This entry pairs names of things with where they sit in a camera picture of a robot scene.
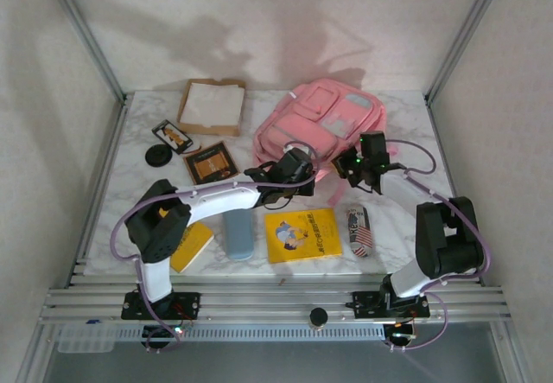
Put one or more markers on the aluminium frame leg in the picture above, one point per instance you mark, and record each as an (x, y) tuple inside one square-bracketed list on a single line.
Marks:
[(34, 357), (512, 357)]

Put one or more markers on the blue grey pencil case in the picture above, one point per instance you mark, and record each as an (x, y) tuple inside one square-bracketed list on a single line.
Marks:
[(237, 236)]

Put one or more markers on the small circuit board with LED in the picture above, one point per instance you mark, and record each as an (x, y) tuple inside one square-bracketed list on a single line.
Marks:
[(404, 333), (182, 329)]

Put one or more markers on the dark brown book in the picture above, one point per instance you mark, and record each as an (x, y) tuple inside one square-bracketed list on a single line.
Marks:
[(211, 162)]

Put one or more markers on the small blue clip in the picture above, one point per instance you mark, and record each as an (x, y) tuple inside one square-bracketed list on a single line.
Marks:
[(93, 323)]

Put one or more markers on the pink backpack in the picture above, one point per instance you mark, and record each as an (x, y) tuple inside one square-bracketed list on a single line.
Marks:
[(311, 128)]

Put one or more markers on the white paper sheet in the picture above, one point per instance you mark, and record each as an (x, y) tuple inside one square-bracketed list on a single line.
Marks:
[(211, 102)]

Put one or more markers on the aluminium cross rail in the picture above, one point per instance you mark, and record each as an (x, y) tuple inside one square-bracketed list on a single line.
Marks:
[(276, 303)]

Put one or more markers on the shallow brown cardboard box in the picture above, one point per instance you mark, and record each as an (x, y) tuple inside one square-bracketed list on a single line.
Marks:
[(207, 129)]

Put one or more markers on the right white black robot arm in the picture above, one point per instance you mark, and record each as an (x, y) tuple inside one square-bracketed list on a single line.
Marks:
[(449, 249)]

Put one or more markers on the aluminium frame post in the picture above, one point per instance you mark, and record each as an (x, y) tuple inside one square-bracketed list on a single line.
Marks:
[(463, 37), (88, 37)]

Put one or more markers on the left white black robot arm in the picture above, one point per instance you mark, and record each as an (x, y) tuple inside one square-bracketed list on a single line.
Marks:
[(216, 199)]

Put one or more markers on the yellow book with cartoon cover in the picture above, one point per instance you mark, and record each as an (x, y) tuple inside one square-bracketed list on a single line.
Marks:
[(302, 236)]

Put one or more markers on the small ochre yellow book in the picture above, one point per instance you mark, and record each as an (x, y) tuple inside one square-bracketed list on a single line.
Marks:
[(194, 245)]

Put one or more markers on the black round disc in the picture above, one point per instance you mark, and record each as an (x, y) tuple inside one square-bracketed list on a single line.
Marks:
[(158, 156)]

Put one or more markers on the flag-patterned can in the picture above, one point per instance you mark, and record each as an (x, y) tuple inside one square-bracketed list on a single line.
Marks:
[(359, 231)]

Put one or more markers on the black case with orange figure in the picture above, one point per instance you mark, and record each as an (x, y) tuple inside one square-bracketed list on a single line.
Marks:
[(172, 136)]

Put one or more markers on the clear plastic organizer box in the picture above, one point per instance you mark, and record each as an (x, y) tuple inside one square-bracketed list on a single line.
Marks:
[(84, 340)]

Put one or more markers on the aluminium side rail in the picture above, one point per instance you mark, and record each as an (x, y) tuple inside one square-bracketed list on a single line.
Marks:
[(442, 141), (115, 141)]

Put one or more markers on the black round knob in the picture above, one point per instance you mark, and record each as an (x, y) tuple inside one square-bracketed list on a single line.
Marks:
[(319, 316)]

